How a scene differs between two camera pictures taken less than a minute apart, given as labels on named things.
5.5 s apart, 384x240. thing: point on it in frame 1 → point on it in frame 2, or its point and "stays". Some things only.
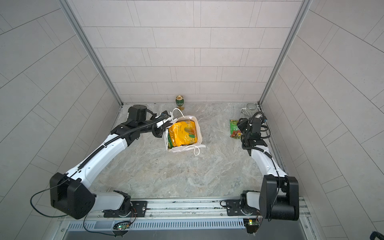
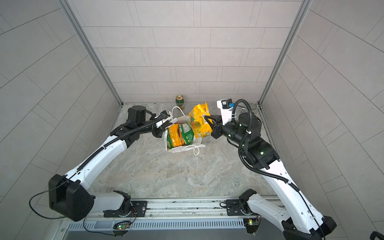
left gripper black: [161, 129] stays
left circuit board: [122, 225] stays
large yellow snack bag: [182, 132] → [200, 126]
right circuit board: [252, 225] stays
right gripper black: [243, 123] → [218, 126]
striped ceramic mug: [250, 110] stays
